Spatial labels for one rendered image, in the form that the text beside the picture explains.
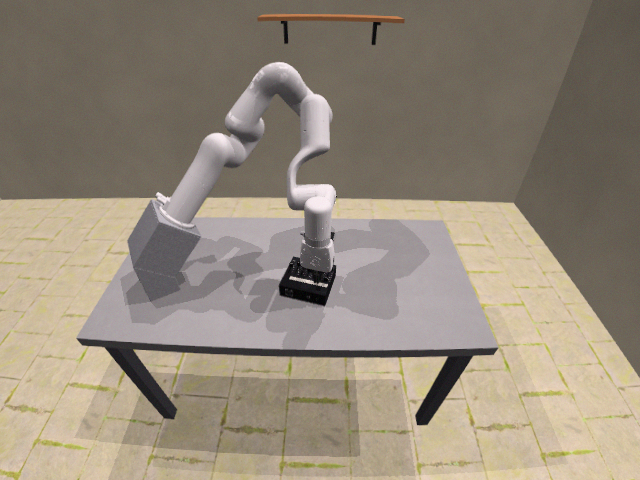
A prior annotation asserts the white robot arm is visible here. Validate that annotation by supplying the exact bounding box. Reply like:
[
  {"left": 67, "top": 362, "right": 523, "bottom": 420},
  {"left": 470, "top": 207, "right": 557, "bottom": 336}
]
[{"left": 155, "top": 62, "right": 336, "bottom": 248}]

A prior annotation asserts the black lighting desk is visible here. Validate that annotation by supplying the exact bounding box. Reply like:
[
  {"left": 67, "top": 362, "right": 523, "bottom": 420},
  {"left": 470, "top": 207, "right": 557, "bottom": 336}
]
[{"left": 279, "top": 256, "right": 336, "bottom": 306}]

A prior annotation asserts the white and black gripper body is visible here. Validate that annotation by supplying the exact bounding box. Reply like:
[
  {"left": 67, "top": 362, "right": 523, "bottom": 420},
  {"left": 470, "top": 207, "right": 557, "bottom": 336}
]
[{"left": 300, "top": 238, "right": 335, "bottom": 272}]

